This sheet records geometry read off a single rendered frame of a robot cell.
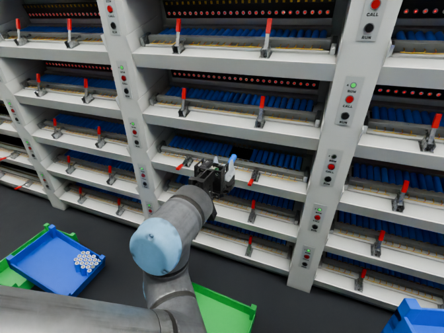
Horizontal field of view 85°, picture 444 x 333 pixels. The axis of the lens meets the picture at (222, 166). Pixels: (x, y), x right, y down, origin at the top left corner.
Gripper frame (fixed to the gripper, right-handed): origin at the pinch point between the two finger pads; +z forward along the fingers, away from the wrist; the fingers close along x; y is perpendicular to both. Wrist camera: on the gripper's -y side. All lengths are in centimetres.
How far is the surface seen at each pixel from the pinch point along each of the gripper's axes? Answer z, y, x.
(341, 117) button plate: 10.2, 16.5, -27.6
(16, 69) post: 14, 20, 107
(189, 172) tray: 12.2, -11.9, 20.0
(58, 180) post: 16, -39, 107
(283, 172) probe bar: 16.4, -5.9, -14.4
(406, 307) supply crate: -23.4, -5.7, -42.0
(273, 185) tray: 12.8, -9.7, -12.1
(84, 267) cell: -15, -53, 58
